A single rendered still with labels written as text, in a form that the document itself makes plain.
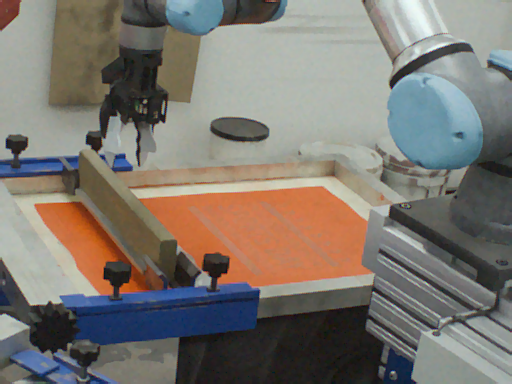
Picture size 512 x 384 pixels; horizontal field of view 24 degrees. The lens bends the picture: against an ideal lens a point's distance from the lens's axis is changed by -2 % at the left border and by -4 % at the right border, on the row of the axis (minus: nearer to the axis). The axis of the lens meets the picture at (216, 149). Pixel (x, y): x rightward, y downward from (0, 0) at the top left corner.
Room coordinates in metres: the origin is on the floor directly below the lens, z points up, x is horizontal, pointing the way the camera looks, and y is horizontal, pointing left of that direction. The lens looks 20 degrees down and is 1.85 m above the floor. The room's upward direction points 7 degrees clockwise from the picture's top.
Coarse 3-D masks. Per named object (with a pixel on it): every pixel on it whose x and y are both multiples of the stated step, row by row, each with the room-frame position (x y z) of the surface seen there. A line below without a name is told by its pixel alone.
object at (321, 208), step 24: (240, 192) 2.30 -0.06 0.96; (264, 192) 2.31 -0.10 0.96; (288, 192) 2.33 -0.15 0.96; (312, 192) 2.34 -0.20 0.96; (48, 216) 2.07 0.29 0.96; (72, 216) 2.08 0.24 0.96; (168, 216) 2.14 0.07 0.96; (192, 216) 2.15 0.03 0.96; (312, 216) 2.22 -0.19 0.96; (336, 216) 2.23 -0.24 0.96; (360, 216) 2.24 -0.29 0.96; (72, 240) 1.98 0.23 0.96; (96, 240) 1.99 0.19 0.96; (192, 240) 2.04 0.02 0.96
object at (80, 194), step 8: (80, 192) 2.10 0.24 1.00; (80, 200) 2.09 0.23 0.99; (88, 200) 2.07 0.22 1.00; (88, 208) 2.05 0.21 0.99; (96, 208) 2.04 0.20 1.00; (96, 216) 2.01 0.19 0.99; (104, 216) 2.01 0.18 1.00; (104, 224) 1.97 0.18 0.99; (112, 232) 1.94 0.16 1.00; (120, 240) 1.91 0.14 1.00; (120, 248) 1.90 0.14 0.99; (128, 248) 1.89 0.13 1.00; (128, 256) 1.87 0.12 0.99; (136, 256) 1.86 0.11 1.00; (136, 264) 1.83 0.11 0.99; (144, 264) 1.83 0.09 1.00; (144, 272) 1.81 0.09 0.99
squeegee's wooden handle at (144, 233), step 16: (80, 160) 2.14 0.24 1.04; (96, 160) 2.10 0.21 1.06; (80, 176) 2.13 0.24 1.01; (96, 176) 2.06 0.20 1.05; (112, 176) 2.03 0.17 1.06; (96, 192) 2.05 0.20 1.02; (112, 192) 1.98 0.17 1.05; (128, 192) 1.97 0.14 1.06; (112, 208) 1.98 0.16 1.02; (128, 208) 1.92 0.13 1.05; (144, 208) 1.91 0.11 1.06; (112, 224) 1.97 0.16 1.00; (128, 224) 1.91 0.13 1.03; (144, 224) 1.85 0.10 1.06; (160, 224) 1.85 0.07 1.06; (128, 240) 1.90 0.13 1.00; (144, 240) 1.84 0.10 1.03; (160, 240) 1.79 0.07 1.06; (176, 240) 1.80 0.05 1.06; (160, 256) 1.79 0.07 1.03
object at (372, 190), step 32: (224, 160) 2.37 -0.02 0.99; (256, 160) 2.39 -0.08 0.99; (288, 160) 2.42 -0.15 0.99; (320, 160) 2.44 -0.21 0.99; (0, 192) 2.07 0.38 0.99; (32, 192) 2.17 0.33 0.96; (384, 192) 2.29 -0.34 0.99; (32, 256) 1.82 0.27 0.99; (64, 288) 1.72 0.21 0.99; (288, 288) 1.81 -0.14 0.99; (320, 288) 1.83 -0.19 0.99; (352, 288) 1.84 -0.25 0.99
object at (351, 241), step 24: (216, 240) 2.05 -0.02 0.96; (336, 240) 2.11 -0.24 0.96; (360, 240) 2.12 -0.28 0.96; (96, 264) 1.89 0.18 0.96; (240, 264) 1.96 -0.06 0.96; (360, 264) 2.01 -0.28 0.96; (96, 288) 1.80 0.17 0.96; (120, 288) 1.81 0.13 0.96; (144, 288) 1.83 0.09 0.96; (168, 288) 1.84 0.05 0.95
